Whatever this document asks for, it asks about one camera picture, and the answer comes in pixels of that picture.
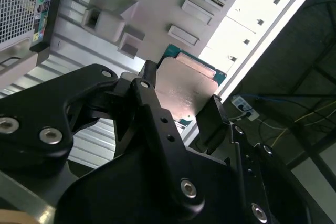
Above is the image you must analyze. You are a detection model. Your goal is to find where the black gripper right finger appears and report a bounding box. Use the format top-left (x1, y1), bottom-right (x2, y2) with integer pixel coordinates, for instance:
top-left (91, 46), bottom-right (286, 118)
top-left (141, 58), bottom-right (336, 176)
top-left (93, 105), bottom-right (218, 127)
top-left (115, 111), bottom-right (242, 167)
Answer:
top-left (196, 94), bottom-right (314, 224)

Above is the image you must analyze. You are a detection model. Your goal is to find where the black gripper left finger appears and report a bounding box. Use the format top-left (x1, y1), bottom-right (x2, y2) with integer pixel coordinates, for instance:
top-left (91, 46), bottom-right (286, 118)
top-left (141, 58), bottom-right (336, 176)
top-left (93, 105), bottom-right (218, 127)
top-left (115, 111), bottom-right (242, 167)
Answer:
top-left (0, 60), bottom-right (207, 217)

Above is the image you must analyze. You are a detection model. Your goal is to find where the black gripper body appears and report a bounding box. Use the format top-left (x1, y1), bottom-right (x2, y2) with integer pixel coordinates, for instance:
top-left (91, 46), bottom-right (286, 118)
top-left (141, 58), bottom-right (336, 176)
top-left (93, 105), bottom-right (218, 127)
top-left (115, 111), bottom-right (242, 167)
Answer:
top-left (54, 150), bottom-right (245, 224)

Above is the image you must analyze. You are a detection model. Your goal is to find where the silver CPU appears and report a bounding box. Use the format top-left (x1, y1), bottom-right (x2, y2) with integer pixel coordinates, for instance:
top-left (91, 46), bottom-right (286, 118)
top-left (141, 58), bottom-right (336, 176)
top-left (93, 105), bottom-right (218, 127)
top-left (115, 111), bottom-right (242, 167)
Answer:
top-left (154, 44), bottom-right (228, 128)

